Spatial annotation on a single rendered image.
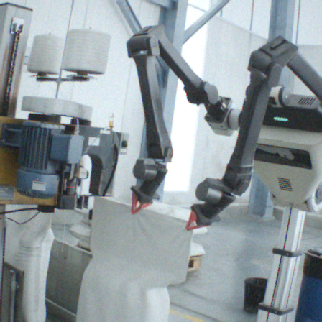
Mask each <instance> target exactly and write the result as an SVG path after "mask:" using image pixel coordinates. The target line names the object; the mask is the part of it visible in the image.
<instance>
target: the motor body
mask: <svg viewBox="0 0 322 322"><path fill-rule="evenodd" d="M23 125H24V126H23V127H22V136H21V142H20V147H19V161H18V164H19V165H20V166H21V167H20V169H18V170H17V181H16V189H17V192H18V193H19V194H21V195H23V196H28V197H32V198H38V199H49V198H53V197H54V195H55V194H56V193H57V189H58V181H59V180H58V178H59V174H58V173H56V168H57V165H60V162H58V161H54V160H51V159H50V145H51V139H52V135H53V134H64V131H63V130H64V128H65V127H64V126H61V125H57V124H46V123H36V122H30V121H23Z"/></svg>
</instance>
